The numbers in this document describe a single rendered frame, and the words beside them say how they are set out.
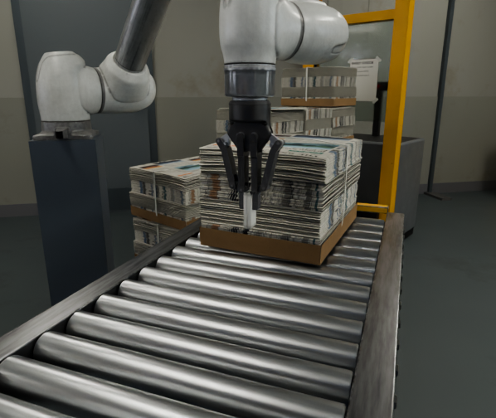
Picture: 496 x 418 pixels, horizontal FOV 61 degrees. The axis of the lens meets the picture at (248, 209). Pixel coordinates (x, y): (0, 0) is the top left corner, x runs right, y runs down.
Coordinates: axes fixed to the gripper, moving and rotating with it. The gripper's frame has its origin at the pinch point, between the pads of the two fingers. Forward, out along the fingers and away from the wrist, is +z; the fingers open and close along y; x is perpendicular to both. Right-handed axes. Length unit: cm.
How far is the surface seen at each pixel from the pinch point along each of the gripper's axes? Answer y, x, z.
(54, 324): 21.9, 28.6, 13.3
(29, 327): 24.8, 30.6, 13.2
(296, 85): 39, -187, -25
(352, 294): -20.1, 0.4, 14.2
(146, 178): 76, -77, 14
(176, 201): 58, -71, 21
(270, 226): -1.5, -8.7, 6.0
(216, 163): 11.0, -8.9, -6.7
